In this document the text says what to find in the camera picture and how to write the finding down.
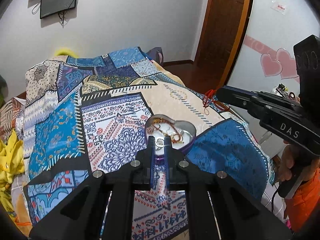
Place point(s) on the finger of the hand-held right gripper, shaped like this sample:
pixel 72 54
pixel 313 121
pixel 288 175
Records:
pixel 260 95
pixel 240 102

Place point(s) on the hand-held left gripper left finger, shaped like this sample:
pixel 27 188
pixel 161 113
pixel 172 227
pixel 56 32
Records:
pixel 151 155

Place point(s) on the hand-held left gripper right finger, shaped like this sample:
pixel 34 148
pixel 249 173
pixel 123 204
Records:
pixel 167 155

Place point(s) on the pile of mixed jewelry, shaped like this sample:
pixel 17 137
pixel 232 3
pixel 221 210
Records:
pixel 172 132

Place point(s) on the heart-shaped purple tin box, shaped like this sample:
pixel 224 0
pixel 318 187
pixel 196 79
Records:
pixel 187 127

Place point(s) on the person's right hand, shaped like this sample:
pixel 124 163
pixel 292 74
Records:
pixel 287 162

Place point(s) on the clutter on bedside stand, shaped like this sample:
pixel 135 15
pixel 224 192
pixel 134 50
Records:
pixel 285 92

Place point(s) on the pink heart stickers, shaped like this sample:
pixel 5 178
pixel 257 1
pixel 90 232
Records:
pixel 272 63

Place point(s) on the blue patchwork patterned quilt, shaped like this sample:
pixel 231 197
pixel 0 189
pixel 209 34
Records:
pixel 105 120

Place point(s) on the brown wooden door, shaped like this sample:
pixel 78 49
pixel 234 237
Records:
pixel 222 30

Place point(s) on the red and white paper label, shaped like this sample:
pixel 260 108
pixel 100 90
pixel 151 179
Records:
pixel 280 5

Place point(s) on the dark purple pillow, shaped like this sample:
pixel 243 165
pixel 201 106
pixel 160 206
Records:
pixel 156 56

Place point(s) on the yellow plush pillow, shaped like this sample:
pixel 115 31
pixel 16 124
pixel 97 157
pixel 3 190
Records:
pixel 65 52

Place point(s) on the yellow blanket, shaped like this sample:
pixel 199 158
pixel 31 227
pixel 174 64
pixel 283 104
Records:
pixel 8 160

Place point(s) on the orange striped blanket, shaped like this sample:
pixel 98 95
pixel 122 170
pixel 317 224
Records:
pixel 10 112

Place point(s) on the small black wall monitor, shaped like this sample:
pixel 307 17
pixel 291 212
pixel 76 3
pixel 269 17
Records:
pixel 58 1

